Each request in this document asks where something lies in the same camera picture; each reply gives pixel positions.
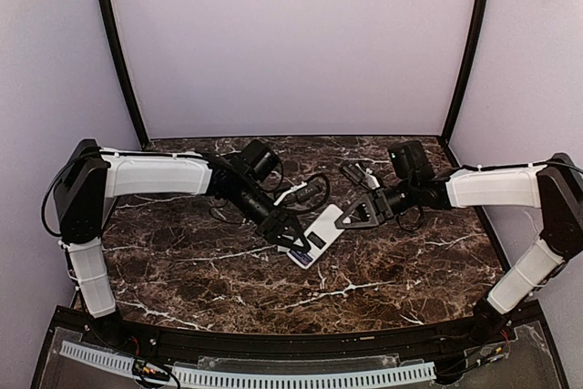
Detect white slotted cable duct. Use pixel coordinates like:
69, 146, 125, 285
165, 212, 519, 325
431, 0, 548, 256
59, 341, 436, 388

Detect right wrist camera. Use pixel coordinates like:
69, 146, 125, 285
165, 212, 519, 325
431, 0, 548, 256
340, 162, 381, 190

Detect right black frame post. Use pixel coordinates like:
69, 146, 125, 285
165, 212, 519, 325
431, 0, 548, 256
440, 0, 487, 148

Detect left black frame post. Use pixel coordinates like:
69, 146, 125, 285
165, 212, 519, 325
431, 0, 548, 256
98, 0, 149, 148

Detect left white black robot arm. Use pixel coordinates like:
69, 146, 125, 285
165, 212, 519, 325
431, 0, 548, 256
43, 138, 310, 319

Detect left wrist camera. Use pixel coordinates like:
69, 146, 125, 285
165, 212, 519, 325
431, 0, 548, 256
274, 182, 322, 206

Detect blue battery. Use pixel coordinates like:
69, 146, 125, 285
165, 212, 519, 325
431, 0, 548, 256
294, 252, 311, 265

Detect white remote control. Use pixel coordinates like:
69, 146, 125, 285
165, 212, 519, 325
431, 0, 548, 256
287, 204, 344, 270

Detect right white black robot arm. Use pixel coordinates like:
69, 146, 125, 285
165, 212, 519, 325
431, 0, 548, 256
335, 140, 582, 343

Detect black front rail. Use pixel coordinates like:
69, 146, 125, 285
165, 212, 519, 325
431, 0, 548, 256
122, 318, 475, 359

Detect black frame post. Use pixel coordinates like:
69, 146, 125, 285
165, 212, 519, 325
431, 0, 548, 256
98, 0, 149, 148
440, 0, 487, 148

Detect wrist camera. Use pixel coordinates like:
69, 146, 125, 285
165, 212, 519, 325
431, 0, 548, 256
274, 182, 322, 206
340, 162, 381, 190

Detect green circuit board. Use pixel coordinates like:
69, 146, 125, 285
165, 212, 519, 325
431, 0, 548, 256
130, 359, 170, 383

